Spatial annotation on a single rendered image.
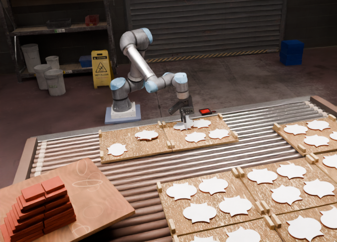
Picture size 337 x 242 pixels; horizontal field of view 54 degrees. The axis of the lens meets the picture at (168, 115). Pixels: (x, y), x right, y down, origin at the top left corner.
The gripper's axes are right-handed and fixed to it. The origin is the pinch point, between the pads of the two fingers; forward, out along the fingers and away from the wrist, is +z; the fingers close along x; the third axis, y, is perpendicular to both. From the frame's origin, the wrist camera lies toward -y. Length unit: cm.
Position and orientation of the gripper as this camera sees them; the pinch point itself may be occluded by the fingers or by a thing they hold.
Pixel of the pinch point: (183, 125)
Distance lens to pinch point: 217.5
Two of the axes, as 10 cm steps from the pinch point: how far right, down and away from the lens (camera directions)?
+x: -2.0, -4.2, 8.9
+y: 9.7, -2.1, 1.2
